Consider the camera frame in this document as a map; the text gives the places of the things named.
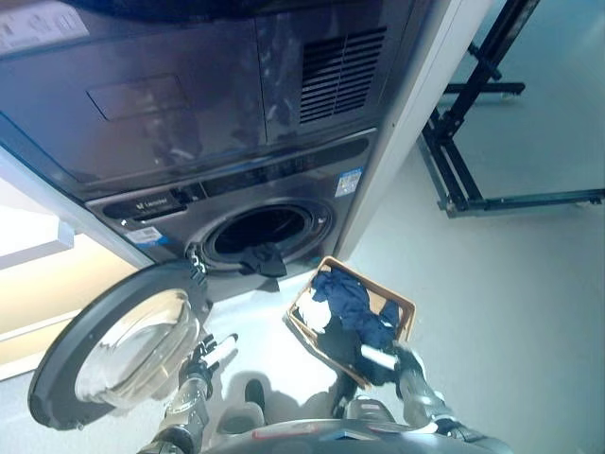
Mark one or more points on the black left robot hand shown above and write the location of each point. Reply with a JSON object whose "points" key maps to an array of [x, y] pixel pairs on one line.
{"points": [[210, 354]]}

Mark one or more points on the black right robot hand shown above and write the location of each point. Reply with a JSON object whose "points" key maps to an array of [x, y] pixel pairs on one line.
{"points": [[411, 364]]}

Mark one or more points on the black garment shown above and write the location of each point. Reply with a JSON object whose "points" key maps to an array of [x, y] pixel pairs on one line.
{"points": [[267, 262], [345, 354]]}

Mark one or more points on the brown wicker laundry basket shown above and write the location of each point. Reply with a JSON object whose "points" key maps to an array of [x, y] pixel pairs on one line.
{"points": [[402, 317]]}

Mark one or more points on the dark grey washing machine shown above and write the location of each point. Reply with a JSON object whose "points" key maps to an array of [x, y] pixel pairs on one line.
{"points": [[189, 213]]}

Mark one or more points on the navy blue garment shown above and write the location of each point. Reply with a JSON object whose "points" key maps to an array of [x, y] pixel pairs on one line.
{"points": [[350, 302]]}

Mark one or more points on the dark robot torso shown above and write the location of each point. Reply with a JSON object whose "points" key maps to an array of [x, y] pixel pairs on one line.
{"points": [[331, 435]]}

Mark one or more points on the white garment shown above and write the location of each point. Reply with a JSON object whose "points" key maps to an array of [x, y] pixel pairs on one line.
{"points": [[314, 314]]}

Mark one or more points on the white barcode sticker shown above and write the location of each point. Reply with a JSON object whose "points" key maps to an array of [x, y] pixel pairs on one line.
{"points": [[142, 233]]}

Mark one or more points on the round glass washer door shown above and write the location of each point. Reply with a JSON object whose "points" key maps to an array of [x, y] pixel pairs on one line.
{"points": [[57, 359]]}

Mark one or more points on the blue energy label sticker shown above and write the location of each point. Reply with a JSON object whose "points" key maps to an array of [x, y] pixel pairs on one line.
{"points": [[350, 179]]}

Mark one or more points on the white cabinet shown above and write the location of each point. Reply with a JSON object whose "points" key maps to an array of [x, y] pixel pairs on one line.
{"points": [[33, 265]]}

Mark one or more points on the dark grey stacked dryer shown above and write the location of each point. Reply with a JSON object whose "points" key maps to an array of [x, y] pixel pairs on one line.
{"points": [[189, 94]]}

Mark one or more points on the black dryer vent grille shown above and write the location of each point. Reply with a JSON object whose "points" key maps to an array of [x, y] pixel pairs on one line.
{"points": [[342, 75]]}

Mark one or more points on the white instruction sticker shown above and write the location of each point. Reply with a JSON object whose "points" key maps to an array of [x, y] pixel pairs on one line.
{"points": [[42, 30]]}

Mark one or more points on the black blue metal frame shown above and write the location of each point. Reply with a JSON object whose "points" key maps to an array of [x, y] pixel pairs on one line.
{"points": [[456, 156]]}

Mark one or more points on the grey enclosure side panel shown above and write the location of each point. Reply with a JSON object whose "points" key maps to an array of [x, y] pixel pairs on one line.
{"points": [[406, 142]]}

